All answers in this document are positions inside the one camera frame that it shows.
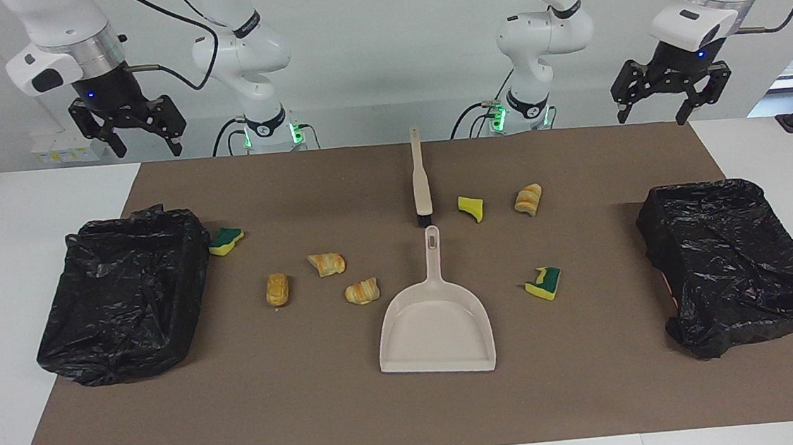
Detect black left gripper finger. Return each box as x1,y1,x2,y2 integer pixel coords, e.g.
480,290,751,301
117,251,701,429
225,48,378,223
609,59,653,125
672,63,734,125

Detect oval golden toy bread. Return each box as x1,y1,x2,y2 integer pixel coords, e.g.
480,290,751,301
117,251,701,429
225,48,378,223
264,272,292,308

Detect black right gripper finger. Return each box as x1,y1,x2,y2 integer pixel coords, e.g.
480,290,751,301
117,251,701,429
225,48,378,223
146,93,190,159
68,97,128,162

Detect small yellow sponge piece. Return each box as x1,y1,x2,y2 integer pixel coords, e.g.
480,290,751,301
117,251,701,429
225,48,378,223
457,195,485,225

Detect white power socket boxes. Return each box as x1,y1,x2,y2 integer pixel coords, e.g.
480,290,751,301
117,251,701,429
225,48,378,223
30,128,109,167

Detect beige plastic dustpan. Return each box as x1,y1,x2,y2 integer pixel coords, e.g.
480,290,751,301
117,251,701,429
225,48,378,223
369,221,498,380

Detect black base cable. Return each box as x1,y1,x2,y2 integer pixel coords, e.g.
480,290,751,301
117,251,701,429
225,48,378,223
445,68,519,140
210,116,250,158

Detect brown table mat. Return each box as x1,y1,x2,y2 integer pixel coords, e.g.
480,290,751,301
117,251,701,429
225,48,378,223
0,111,793,445

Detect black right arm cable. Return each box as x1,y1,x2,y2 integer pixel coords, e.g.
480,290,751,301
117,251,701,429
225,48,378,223
111,0,224,98

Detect bin with black bag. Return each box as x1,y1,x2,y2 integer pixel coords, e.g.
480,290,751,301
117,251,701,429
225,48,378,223
633,173,793,365
26,201,222,391

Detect green and yellow sponge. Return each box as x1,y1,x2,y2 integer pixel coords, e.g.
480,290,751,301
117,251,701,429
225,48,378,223
523,265,564,303
207,226,246,257

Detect pale toy bread piece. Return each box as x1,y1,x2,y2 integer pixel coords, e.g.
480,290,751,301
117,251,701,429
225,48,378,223
512,183,545,219

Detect beige hand brush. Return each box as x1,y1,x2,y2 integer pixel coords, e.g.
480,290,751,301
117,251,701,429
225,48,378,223
408,126,435,227

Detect toy croissant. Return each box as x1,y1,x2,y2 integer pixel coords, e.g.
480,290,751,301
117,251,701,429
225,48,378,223
307,251,347,279
343,277,382,306

